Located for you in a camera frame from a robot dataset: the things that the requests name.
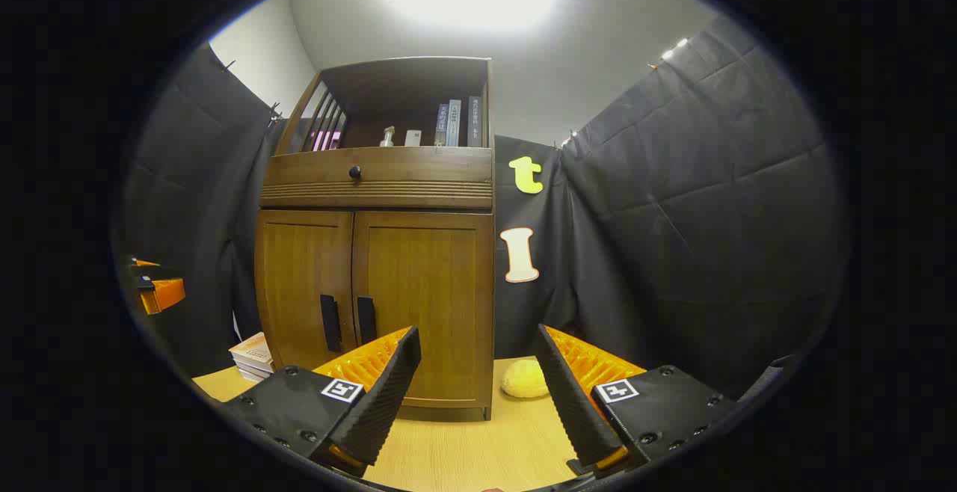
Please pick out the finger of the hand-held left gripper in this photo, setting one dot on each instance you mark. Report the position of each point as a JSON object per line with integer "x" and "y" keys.
{"x": 164, "y": 296}
{"x": 153, "y": 271}

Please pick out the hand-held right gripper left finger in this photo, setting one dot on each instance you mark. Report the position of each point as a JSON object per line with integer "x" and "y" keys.
{"x": 389, "y": 395}

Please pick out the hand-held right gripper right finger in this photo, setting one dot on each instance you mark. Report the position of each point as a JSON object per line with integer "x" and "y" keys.
{"x": 572, "y": 402}

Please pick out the wooden shoe cabinet door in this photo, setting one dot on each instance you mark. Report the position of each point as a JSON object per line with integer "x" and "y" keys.
{"x": 299, "y": 268}
{"x": 434, "y": 283}

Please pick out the wooden double-door shoe cabinet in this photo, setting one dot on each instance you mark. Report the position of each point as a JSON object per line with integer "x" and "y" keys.
{"x": 374, "y": 197}

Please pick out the yellow fluffy ball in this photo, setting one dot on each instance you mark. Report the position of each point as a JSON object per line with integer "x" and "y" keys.
{"x": 525, "y": 380}

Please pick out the white book dark spine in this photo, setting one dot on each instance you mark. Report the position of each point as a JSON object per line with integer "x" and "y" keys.
{"x": 254, "y": 371}

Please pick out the wooden drawer with black knob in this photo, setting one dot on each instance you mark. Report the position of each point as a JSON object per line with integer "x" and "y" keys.
{"x": 419, "y": 167}

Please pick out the black backdrop cloth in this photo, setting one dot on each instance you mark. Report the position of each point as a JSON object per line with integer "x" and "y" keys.
{"x": 710, "y": 215}

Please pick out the small white bottle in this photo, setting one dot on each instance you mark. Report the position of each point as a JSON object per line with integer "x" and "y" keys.
{"x": 386, "y": 138}

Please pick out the small white box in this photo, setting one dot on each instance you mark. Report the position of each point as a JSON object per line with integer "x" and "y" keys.
{"x": 413, "y": 138}

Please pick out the grey spine book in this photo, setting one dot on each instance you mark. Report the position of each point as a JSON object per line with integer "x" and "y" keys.
{"x": 441, "y": 127}

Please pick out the small ceiling light panel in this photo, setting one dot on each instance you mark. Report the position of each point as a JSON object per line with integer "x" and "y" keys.
{"x": 675, "y": 48}

